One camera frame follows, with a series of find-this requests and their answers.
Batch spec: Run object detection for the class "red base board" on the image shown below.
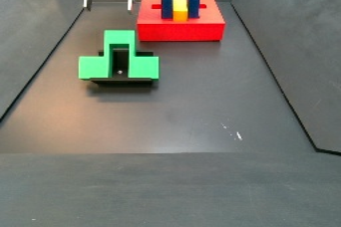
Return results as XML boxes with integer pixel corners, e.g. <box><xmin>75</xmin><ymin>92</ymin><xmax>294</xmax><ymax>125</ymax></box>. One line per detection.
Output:
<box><xmin>136</xmin><ymin>0</ymin><xmax>225</xmax><ymax>42</ymax></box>

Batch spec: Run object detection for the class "black angle fixture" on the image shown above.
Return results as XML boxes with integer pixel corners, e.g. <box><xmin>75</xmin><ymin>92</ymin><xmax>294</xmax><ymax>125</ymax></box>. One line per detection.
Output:
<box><xmin>91</xmin><ymin>49</ymin><xmax>154</xmax><ymax>86</ymax></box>

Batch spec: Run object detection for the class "blue post right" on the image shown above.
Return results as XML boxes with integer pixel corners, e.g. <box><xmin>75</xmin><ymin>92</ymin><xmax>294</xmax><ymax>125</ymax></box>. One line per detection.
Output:
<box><xmin>187</xmin><ymin>0</ymin><xmax>199</xmax><ymax>18</ymax></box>

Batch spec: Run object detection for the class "blue post left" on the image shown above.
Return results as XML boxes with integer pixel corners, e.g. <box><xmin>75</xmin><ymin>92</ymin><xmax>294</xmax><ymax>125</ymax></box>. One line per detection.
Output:
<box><xmin>162</xmin><ymin>0</ymin><xmax>172</xmax><ymax>19</ymax></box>

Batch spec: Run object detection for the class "green bridge-shaped block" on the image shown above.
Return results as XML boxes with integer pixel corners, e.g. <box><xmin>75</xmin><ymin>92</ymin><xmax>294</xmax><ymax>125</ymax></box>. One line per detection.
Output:
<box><xmin>79</xmin><ymin>30</ymin><xmax>160</xmax><ymax>80</ymax></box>

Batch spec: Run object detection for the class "yellow long bar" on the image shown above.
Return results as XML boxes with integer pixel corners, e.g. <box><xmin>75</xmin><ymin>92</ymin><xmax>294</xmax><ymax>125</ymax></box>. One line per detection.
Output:
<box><xmin>172</xmin><ymin>0</ymin><xmax>187</xmax><ymax>22</ymax></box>

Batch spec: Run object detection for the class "blue post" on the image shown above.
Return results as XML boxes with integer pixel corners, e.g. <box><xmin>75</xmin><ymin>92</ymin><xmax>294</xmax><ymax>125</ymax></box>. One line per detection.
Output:
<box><xmin>187</xmin><ymin>0</ymin><xmax>199</xmax><ymax>18</ymax></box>
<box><xmin>162</xmin><ymin>0</ymin><xmax>172</xmax><ymax>19</ymax></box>

